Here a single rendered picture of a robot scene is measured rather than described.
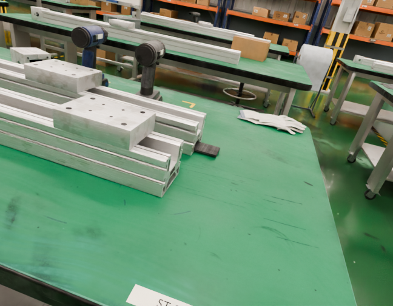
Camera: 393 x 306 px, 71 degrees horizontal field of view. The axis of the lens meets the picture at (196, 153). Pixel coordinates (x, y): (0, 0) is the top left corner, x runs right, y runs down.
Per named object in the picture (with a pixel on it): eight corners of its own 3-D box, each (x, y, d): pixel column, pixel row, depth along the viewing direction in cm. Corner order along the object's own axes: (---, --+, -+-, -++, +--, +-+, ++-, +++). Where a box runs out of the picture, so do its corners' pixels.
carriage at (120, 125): (54, 140, 54) (51, 107, 50) (89, 122, 63) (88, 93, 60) (128, 163, 51) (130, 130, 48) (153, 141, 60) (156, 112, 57)
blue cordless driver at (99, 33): (70, 96, 90) (66, 24, 80) (97, 82, 108) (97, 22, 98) (92, 101, 90) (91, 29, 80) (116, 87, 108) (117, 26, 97)
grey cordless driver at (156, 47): (127, 116, 84) (131, 40, 74) (146, 98, 102) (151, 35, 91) (151, 121, 84) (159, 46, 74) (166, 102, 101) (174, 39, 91)
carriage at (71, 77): (26, 88, 74) (23, 63, 71) (55, 81, 84) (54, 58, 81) (77, 103, 72) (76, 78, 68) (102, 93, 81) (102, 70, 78)
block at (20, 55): (6, 75, 98) (1, 47, 93) (39, 73, 106) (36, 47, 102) (19, 83, 93) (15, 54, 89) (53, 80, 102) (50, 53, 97)
